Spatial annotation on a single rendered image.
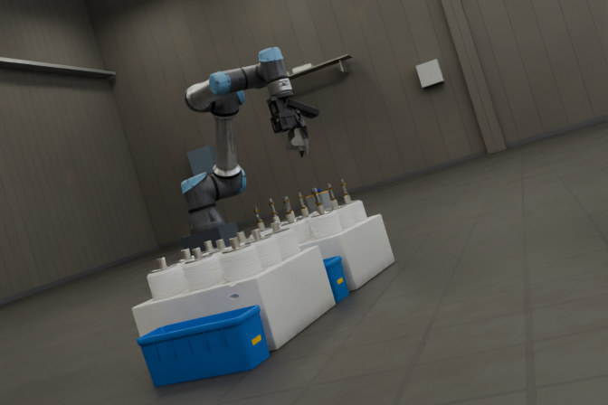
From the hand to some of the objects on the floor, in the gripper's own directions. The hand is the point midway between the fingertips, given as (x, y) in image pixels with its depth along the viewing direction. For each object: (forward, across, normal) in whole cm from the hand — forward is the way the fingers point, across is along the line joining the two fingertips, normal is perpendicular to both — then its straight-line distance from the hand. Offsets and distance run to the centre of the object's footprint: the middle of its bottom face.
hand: (305, 152), depth 219 cm
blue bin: (+46, +4, -18) cm, 50 cm away
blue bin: (+46, +38, -60) cm, 85 cm away
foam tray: (+46, +17, -42) cm, 65 cm away
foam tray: (+46, -16, +2) cm, 49 cm away
